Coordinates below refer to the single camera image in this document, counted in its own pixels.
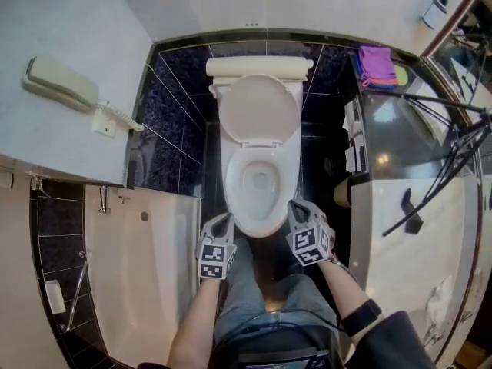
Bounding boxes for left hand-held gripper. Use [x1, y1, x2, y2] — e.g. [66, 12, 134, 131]
[196, 212, 238, 281]

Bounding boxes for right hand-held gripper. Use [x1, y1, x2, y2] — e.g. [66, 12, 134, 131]
[285, 199, 335, 268]

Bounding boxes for white toilet seat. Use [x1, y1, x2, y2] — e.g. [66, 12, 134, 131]
[224, 144, 296, 239]

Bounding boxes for person's left forearm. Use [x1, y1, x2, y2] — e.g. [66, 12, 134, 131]
[168, 278, 222, 369]

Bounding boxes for person's right forearm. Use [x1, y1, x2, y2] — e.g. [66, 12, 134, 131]
[317, 259, 435, 369]

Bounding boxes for white toilet bowl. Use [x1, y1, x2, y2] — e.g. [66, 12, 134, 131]
[208, 78, 303, 240]

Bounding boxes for chrome toilet paper holder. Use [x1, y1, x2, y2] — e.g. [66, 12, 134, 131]
[344, 100, 371, 173]

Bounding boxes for white toilet lid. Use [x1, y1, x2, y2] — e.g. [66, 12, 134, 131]
[218, 74, 303, 145]

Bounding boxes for person's legs in blue jeans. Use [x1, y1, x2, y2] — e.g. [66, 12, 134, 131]
[213, 238, 341, 353]

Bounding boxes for white bathtub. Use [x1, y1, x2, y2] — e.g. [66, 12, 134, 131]
[83, 184, 216, 364]

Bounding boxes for black stand on counter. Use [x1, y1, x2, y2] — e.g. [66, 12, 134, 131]
[401, 188, 424, 234]

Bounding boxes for black wristband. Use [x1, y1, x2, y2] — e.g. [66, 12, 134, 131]
[340, 298, 384, 337]

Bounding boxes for marble vanity counter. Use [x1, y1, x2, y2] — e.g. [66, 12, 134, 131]
[347, 50, 489, 369]

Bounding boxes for chrome bathtub tap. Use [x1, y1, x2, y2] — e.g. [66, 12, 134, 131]
[98, 185, 111, 214]

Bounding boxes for black waist-worn device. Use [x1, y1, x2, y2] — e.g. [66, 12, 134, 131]
[238, 346, 331, 369]

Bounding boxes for chrome grab bar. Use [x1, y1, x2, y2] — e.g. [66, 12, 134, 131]
[59, 250, 88, 332]

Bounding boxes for blue cloth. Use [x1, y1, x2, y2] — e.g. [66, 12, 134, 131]
[357, 58, 397, 91]

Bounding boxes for rolled cream bath mat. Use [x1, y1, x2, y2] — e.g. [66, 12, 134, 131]
[205, 55, 314, 82]

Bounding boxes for crumpled white tissue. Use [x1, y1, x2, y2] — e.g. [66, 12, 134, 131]
[426, 274, 454, 322]

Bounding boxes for white folded card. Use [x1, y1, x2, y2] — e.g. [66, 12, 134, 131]
[401, 82, 435, 104]

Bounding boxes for purple cloth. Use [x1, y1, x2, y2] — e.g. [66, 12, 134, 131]
[357, 45, 397, 86]

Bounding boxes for white soap dish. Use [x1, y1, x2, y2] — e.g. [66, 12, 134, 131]
[44, 279, 67, 314]

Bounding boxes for chrome sink faucet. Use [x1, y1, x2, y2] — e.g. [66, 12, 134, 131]
[422, 313, 474, 347]

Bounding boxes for black tripod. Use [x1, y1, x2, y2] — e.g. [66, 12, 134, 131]
[382, 90, 492, 238]

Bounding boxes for wood-framed mirror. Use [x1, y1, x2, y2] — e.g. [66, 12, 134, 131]
[421, 0, 492, 111]

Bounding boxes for white phone wall plate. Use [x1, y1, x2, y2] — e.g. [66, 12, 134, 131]
[91, 109, 117, 139]

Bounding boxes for beige wall telephone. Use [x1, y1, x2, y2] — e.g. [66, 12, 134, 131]
[21, 55, 100, 114]

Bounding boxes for white bottle in wall holder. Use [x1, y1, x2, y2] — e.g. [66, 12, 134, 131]
[419, 0, 449, 29]

